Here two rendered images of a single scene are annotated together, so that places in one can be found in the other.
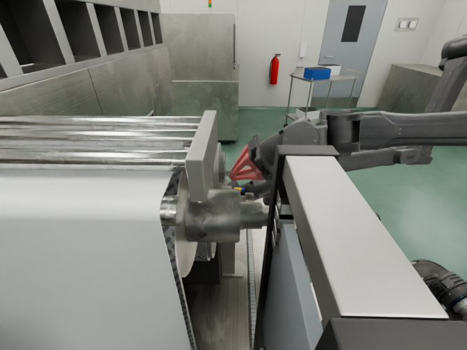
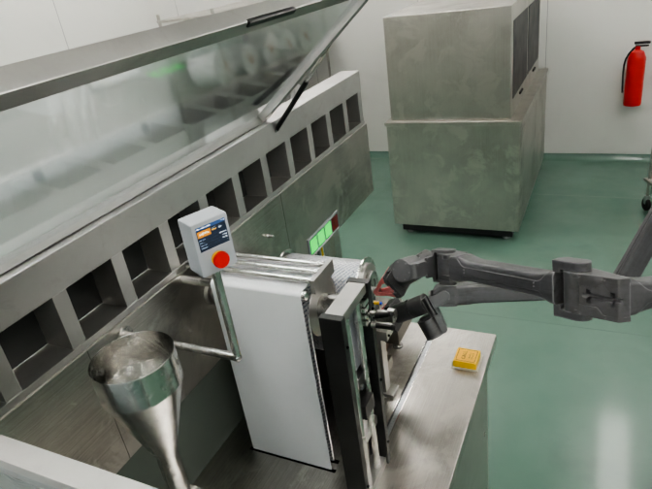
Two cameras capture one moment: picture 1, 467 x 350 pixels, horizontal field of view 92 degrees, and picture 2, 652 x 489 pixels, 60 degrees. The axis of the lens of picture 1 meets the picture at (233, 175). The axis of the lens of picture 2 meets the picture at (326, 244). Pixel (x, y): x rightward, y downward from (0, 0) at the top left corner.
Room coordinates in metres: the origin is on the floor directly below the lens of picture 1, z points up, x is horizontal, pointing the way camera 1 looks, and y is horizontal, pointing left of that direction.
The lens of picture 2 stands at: (-0.79, -0.50, 2.07)
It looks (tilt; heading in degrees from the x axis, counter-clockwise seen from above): 27 degrees down; 27
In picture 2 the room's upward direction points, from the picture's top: 9 degrees counter-clockwise
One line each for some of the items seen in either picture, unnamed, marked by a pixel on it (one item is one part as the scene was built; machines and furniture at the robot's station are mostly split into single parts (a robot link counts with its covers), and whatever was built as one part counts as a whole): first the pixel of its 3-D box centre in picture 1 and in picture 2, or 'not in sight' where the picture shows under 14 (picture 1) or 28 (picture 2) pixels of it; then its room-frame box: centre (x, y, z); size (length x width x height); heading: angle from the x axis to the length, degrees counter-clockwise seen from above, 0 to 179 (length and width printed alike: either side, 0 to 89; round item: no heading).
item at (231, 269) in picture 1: (233, 237); (382, 350); (0.42, 0.00, 1.05); 0.06 x 0.05 x 0.31; 89
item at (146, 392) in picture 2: not in sight; (136, 370); (-0.26, 0.16, 1.50); 0.14 x 0.14 x 0.06
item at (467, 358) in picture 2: not in sight; (467, 358); (0.61, -0.20, 0.91); 0.07 x 0.07 x 0.02; 89
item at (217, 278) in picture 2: not in sight; (226, 313); (-0.09, 0.09, 1.51); 0.02 x 0.02 x 0.20
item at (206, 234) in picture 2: not in sight; (210, 243); (-0.10, 0.08, 1.66); 0.07 x 0.07 x 0.10; 63
